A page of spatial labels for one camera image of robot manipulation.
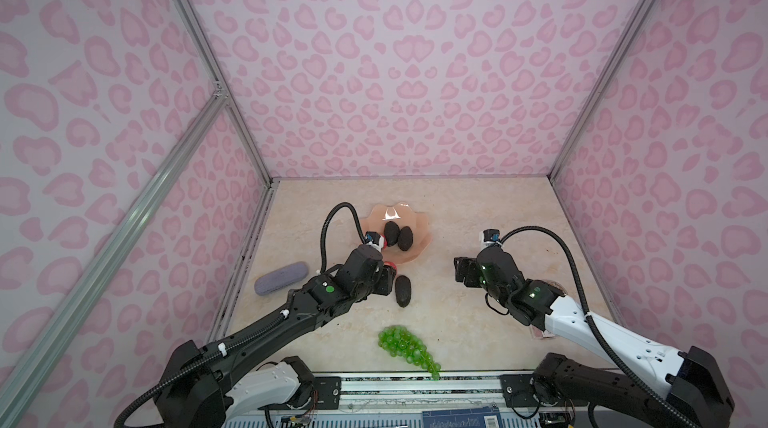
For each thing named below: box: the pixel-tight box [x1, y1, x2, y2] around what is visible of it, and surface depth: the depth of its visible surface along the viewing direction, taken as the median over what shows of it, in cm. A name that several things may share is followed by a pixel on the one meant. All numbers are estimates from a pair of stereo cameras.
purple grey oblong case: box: [254, 262, 309, 295], surface depth 92 cm
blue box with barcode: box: [422, 407, 503, 428], surface depth 71 cm
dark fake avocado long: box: [384, 221, 400, 247], surface depth 100 cm
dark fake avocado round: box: [398, 226, 413, 251], surface depth 100 cm
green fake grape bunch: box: [378, 325, 441, 380], surface depth 78 cm
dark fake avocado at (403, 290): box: [395, 275, 411, 308], surface depth 89 cm
